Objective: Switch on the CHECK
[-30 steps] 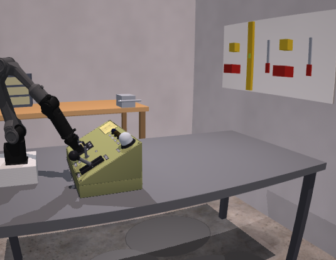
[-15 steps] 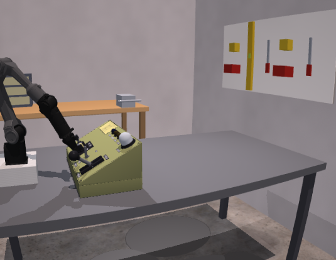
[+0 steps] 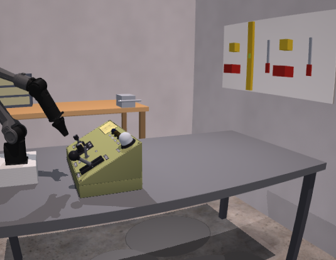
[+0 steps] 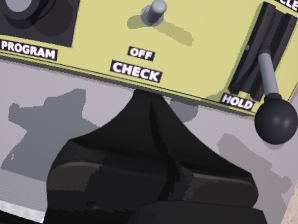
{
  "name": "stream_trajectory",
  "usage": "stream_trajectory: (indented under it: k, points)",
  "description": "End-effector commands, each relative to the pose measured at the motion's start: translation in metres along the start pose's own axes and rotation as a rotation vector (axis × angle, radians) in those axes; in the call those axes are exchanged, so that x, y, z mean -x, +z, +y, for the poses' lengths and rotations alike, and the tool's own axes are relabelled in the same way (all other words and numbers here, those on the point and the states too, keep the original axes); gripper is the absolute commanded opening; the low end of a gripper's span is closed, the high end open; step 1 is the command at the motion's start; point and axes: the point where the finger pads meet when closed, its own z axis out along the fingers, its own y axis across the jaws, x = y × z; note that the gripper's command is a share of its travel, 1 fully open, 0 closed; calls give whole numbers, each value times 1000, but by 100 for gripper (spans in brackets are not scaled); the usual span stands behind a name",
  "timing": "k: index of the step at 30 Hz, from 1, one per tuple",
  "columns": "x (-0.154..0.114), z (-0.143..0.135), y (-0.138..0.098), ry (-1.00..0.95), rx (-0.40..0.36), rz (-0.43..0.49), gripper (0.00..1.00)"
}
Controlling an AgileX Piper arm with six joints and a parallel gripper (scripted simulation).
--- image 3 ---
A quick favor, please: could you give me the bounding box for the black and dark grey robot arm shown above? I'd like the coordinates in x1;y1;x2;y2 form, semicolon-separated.
0;67;55;166

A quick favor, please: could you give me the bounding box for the yellow-green control panel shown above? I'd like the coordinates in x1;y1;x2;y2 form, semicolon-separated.
66;120;143;198

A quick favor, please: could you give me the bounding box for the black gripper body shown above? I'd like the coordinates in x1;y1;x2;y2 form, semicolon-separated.
43;104;64;125

